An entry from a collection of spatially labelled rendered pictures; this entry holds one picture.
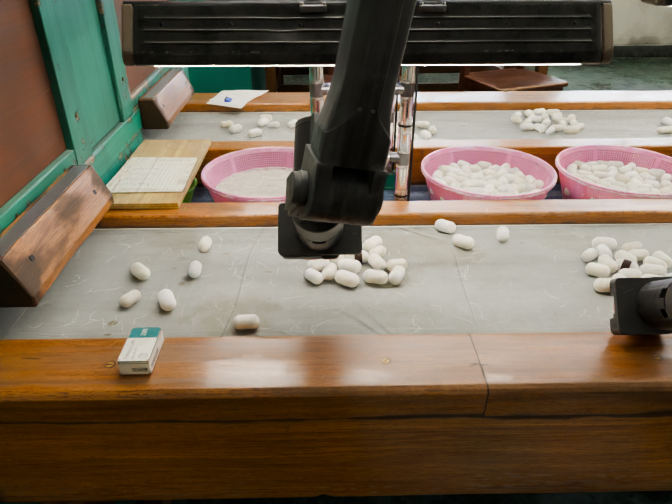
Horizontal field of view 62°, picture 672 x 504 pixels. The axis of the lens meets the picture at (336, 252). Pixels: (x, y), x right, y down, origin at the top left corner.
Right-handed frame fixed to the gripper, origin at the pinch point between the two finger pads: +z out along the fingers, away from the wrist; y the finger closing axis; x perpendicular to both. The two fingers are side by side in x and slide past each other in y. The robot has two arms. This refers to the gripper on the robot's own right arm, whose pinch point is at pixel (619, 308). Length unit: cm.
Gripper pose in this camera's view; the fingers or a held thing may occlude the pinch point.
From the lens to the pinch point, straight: 83.4
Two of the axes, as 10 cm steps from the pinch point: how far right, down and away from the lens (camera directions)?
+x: 0.1, 9.9, -1.4
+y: -10.0, 0.1, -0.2
